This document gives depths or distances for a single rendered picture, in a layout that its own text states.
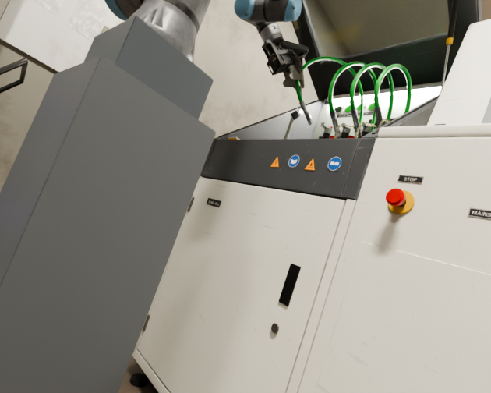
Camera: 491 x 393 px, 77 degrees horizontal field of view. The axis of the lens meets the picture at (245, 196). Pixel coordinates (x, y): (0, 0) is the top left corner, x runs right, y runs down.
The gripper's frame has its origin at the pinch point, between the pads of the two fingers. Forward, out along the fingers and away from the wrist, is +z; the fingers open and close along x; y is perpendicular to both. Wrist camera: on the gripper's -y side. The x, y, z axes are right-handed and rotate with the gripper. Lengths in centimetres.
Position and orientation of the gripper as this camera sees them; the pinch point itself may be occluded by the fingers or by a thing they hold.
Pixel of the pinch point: (301, 86)
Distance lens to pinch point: 125.0
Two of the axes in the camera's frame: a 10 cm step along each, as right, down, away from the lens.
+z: 4.3, 9.0, -0.5
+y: -8.3, 3.7, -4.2
